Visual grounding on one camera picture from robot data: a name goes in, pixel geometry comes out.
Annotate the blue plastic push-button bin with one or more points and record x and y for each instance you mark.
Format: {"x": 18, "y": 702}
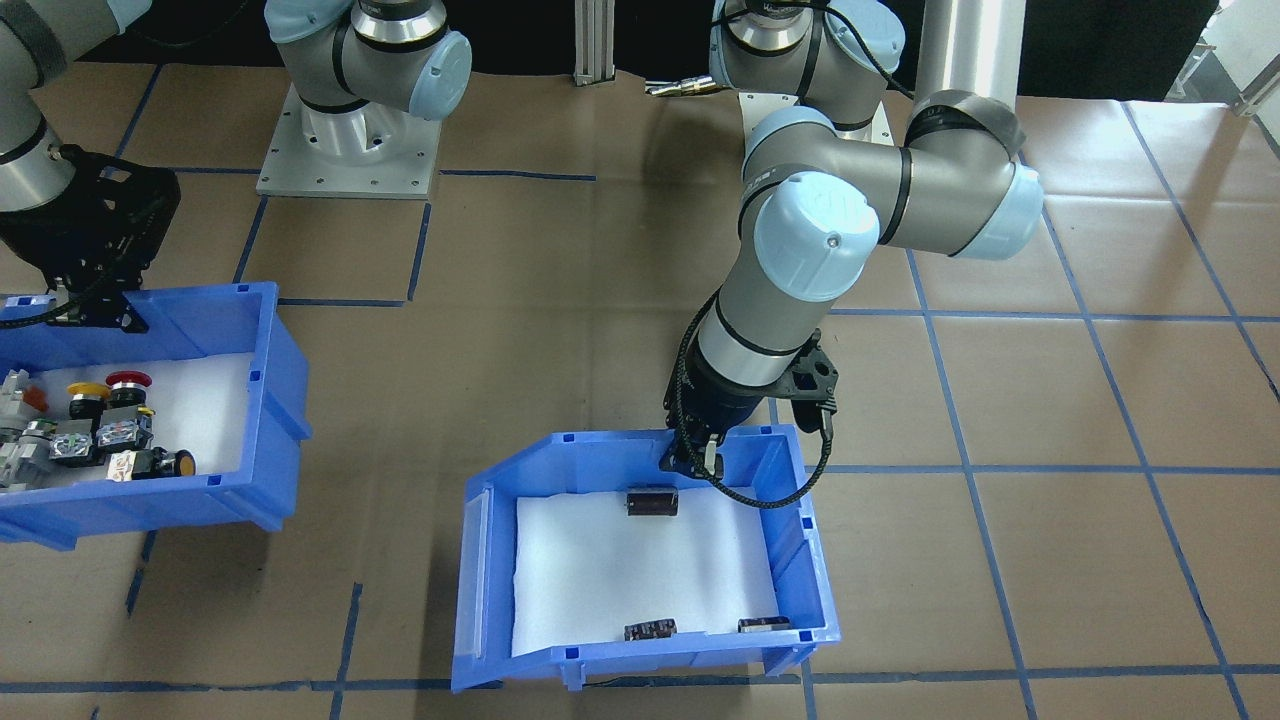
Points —
{"x": 280, "y": 400}

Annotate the blue plastic battery bin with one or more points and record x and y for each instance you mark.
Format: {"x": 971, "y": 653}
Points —
{"x": 620, "y": 665}

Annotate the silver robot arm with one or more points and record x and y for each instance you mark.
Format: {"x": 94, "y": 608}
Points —
{"x": 380, "y": 60}
{"x": 830, "y": 240}

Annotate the small black battery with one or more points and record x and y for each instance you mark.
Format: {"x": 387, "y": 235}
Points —
{"x": 652, "y": 500}
{"x": 765, "y": 625}
{"x": 650, "y": 630}

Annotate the red mushroom push button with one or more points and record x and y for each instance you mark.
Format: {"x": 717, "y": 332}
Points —
{"x": 128, "y": 380}

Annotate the yellow mushroom push button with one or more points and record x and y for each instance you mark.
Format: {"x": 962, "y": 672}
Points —
{"x": 88, "y": 392}

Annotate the white foam sheet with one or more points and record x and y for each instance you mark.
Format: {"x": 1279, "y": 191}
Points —
{"x": 620, "y": 570}
{"x": 200, "y": 410}

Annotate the silver metal connector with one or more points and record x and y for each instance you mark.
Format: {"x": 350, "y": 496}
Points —
{"x": 685, "y": 87}

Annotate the wrist black camera bracket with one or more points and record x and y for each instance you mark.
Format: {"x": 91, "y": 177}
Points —
{"x": 812, "y": 375}
{"x": 140, "y": 205}

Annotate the small orange red switch part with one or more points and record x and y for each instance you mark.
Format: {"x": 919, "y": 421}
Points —
{"x": 35, "y": 397}

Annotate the green push button switch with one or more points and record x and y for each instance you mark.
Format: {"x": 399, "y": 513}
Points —
{"x": 25, "y": 437}

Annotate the black switch with orange button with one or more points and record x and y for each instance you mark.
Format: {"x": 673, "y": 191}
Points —
{"x": 150, "y": 464}

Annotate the white grey switch block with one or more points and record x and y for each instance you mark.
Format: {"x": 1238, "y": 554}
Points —
{"x": 15, "y": 472}

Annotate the white square base plate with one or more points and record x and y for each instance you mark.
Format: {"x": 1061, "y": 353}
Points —
{"x": 300, "y": 175}
{"x": 883, "y": 128}

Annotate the aluminium profile post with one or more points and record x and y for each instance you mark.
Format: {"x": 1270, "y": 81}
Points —
{"x": 595, "y": 45}

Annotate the white metal frame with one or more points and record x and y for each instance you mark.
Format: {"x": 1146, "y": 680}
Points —
{"x": 1255, "y": 95}

